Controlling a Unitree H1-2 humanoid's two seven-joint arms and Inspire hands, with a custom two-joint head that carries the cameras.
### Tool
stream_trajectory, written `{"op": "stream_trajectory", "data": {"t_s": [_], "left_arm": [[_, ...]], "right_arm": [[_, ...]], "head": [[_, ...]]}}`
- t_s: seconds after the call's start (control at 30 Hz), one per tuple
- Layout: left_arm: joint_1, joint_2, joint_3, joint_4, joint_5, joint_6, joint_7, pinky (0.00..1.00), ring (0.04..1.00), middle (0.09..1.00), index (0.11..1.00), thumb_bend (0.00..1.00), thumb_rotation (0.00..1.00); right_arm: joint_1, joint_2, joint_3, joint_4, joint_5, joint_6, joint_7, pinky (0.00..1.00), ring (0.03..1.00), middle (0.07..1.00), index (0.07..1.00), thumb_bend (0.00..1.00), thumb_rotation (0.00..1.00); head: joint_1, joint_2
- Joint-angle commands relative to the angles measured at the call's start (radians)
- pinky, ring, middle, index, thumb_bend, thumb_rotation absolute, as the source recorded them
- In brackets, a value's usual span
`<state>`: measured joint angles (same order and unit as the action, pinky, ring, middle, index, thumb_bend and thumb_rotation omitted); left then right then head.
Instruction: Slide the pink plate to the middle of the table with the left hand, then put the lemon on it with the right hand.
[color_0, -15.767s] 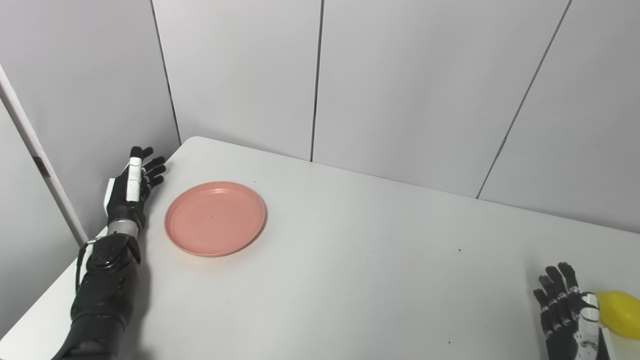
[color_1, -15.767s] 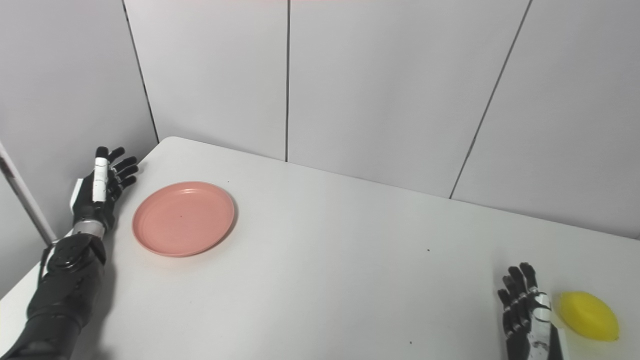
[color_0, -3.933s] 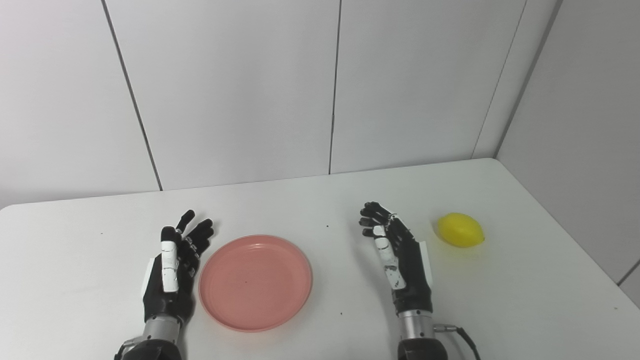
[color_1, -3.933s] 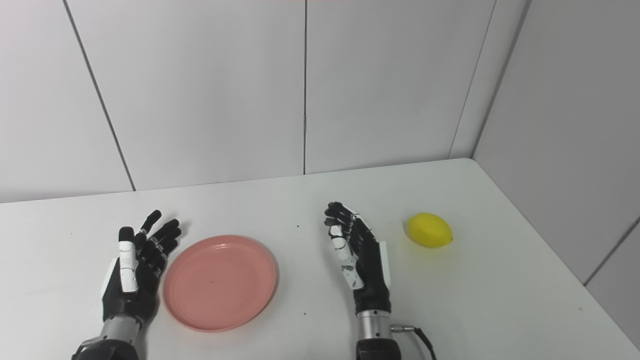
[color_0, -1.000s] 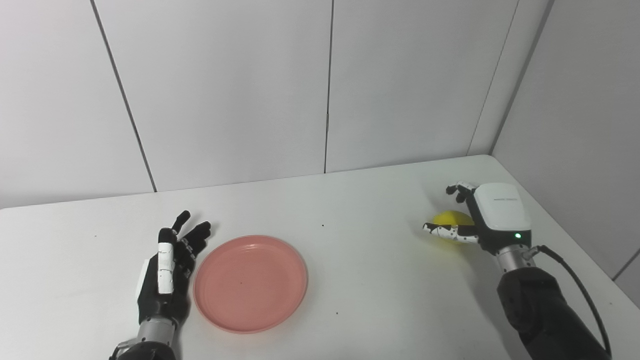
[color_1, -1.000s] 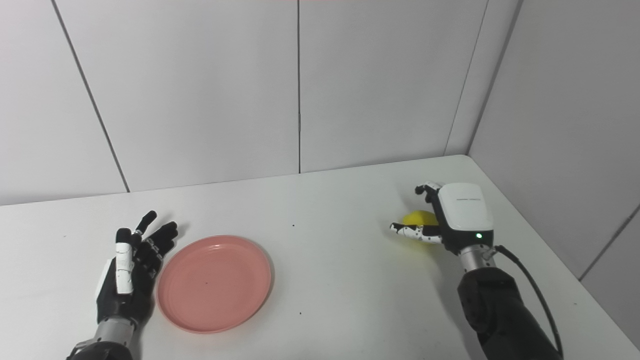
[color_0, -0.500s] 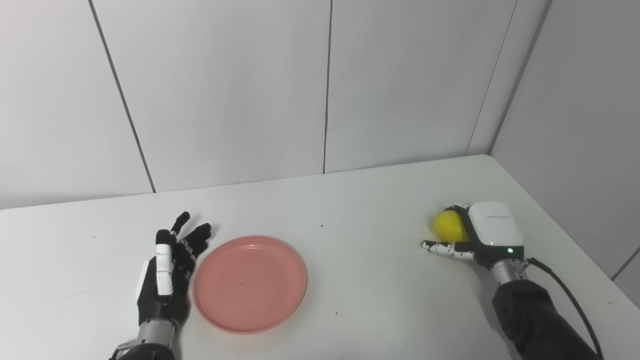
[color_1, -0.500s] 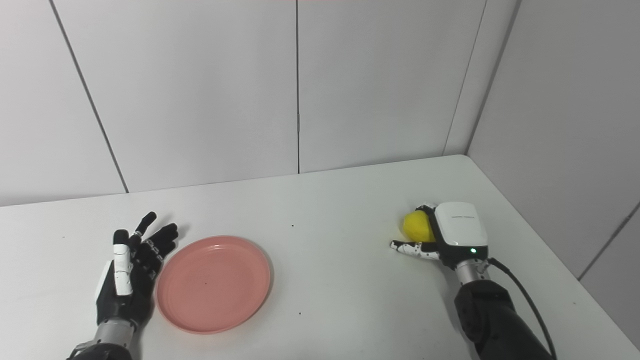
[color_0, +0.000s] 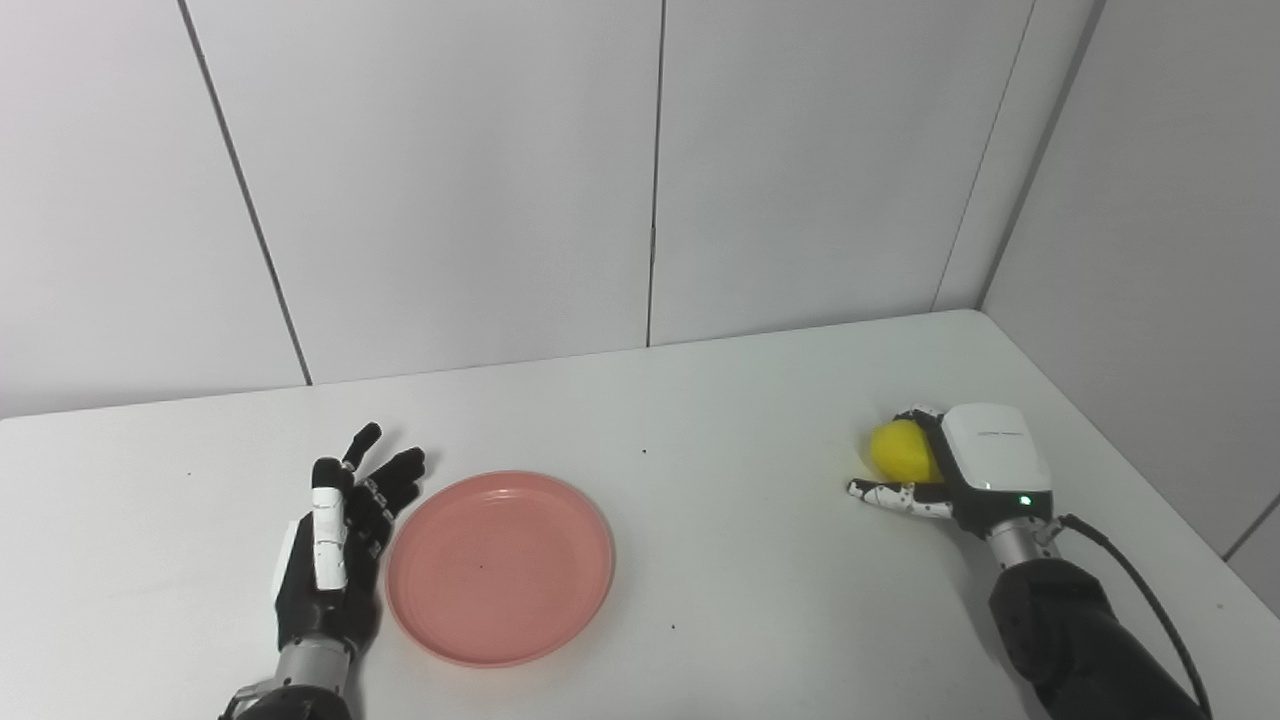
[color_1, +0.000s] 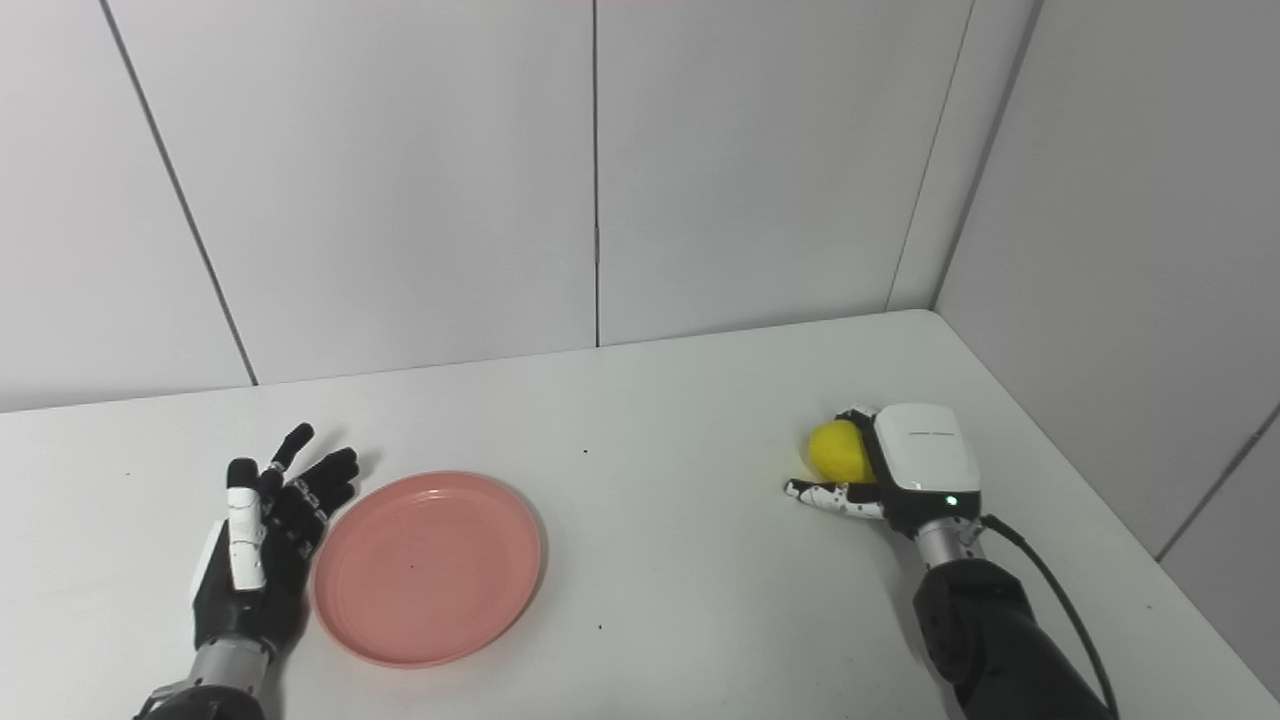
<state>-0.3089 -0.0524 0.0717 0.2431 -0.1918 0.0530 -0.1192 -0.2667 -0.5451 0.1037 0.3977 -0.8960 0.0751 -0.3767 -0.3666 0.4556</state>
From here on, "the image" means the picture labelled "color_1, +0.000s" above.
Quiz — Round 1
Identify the yellow lemon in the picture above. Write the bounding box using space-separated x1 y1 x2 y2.
807 419 878 486

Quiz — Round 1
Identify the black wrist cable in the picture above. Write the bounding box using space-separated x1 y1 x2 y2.
980 513 1121 720

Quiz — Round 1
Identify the pink plate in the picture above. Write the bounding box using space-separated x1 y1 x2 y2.
312 471 544 669

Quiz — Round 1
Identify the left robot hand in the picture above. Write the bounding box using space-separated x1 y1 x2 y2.
191 423 360 656

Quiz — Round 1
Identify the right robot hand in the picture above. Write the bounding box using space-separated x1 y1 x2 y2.
784 403 984 539

